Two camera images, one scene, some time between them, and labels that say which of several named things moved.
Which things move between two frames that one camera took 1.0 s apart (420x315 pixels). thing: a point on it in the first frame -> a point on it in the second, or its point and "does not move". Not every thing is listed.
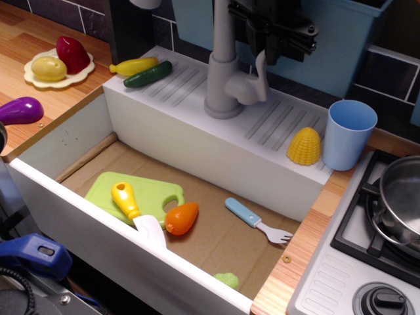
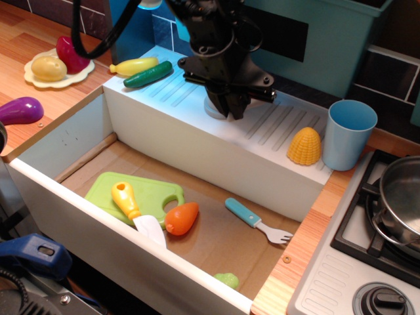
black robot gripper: (282, 17) -> (221, 65)
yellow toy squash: (134, 65) does not move
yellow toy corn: (305, 147) does not move
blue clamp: (40, 254) does not move
